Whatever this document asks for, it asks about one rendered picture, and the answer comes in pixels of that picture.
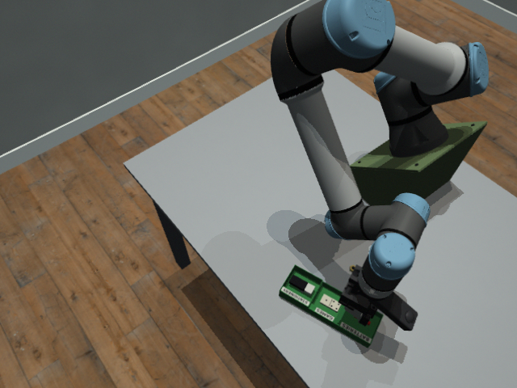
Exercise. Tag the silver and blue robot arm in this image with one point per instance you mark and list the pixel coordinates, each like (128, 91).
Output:
(333, 34)

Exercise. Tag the beige domino tile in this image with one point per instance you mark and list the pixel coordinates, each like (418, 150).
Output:
(330, 303)

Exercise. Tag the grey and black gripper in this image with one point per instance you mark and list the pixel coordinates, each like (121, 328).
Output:
(355, 302)

